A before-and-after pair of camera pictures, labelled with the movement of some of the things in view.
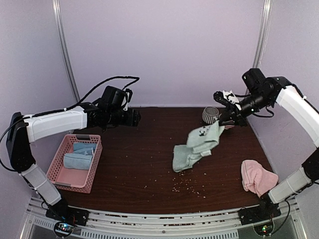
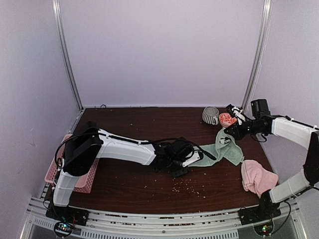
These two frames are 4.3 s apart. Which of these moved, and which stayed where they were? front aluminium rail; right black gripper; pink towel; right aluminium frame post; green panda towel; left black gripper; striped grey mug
Moved: green panda towel; left black gripper; right black gripper
Stayed: front aluminium rail; striped grey mug; right aluminium frame post; pink towel
